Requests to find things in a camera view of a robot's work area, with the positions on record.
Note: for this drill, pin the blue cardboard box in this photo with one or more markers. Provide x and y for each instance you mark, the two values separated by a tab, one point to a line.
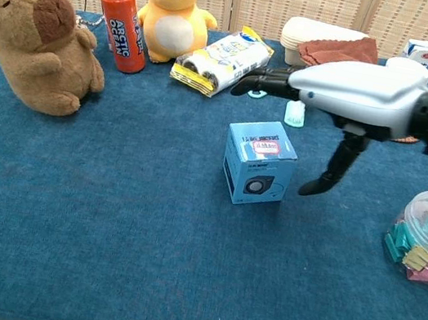
259	164

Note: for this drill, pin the brown capybara plush toy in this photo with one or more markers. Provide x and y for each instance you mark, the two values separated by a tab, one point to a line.
39	46

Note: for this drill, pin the pack of garbage bag rolls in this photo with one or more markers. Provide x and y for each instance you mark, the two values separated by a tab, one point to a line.
218	63

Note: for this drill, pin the yellow dinosaur plush toy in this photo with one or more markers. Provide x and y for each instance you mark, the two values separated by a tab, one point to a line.
173	16

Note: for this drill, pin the blue table cloth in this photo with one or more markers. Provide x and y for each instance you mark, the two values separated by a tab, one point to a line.
142	238

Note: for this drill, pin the woven round orange coaster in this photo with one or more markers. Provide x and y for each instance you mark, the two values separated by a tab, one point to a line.
407	140

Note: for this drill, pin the white blue milk carton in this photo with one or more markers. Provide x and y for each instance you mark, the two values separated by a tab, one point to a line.
425	54

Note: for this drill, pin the orange drink can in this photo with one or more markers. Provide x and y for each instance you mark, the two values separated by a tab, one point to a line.
123	28

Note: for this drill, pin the white lidded food container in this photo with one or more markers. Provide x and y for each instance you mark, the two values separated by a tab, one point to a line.
307	33

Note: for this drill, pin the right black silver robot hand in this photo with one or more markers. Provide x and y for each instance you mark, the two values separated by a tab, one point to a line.
357	98

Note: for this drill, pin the clear jar of coloured clips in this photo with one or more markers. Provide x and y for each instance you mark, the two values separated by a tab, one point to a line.
427	243

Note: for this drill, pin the white plastic cup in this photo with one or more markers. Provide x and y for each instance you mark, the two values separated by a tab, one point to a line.
407	64

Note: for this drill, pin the brown cloth towel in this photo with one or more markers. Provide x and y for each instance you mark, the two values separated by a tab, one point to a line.
341	52

